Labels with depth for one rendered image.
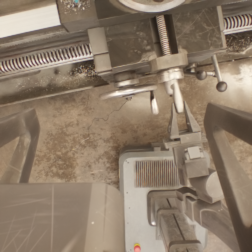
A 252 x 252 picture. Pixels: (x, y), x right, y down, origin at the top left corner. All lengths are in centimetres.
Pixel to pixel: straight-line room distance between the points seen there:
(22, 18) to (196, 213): 67
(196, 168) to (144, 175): 83
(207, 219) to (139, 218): 87
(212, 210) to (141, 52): 42
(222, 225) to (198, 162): 14
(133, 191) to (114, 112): 52
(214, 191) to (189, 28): 41
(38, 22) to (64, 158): 104
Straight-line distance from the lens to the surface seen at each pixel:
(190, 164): 46
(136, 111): 147
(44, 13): 70
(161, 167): 128
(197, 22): 65
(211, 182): 50
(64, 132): 153
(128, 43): 61
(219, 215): 53
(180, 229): 107
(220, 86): 86
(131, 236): 144
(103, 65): 68
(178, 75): 59
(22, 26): 72
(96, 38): 69
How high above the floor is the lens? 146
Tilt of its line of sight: 84 degrees down
